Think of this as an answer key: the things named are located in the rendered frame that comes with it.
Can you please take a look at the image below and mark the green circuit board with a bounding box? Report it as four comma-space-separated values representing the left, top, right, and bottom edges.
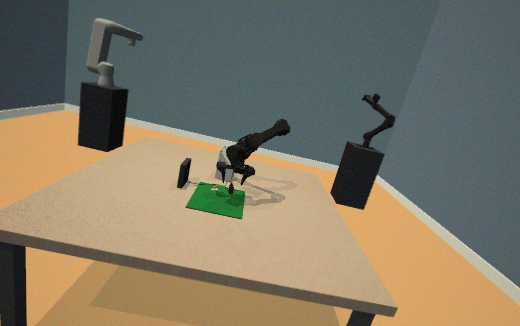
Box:
185, 182, 245, 219

